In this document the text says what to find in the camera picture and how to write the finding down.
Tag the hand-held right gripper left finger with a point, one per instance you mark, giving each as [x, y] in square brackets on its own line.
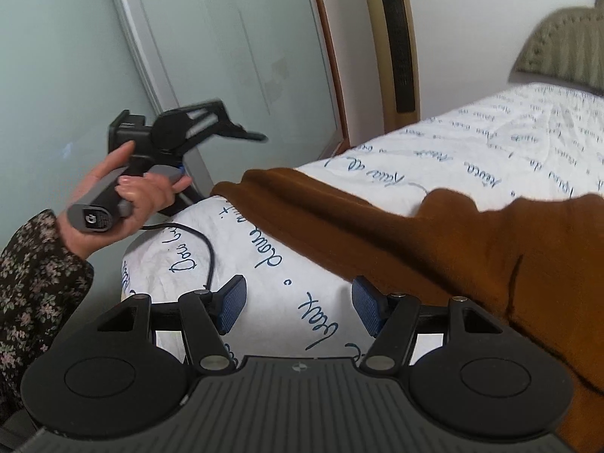
[231, 304]

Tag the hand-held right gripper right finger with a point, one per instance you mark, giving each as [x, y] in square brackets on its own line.
[368, 304]

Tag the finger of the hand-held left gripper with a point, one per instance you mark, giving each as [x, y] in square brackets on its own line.
[222, 120]

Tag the brown knit garment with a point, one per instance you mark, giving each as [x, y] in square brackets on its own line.
[448, 245]

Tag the person's left forearm floral sleeve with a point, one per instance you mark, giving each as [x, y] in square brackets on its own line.
[37, 292]

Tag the person's left hand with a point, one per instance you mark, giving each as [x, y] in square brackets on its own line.
[141, 198]

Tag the frosted glass door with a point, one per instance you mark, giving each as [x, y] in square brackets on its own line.
[141, 33]

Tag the white script-printed blanket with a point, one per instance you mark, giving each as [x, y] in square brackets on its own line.
[472, 151]

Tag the gold black tower fan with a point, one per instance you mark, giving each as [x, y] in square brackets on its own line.
[391, 33]

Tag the beige upholstered headboard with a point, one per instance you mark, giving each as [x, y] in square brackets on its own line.
[566, 42]

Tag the brown wooden door frame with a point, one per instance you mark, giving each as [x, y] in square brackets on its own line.
[330, 56]

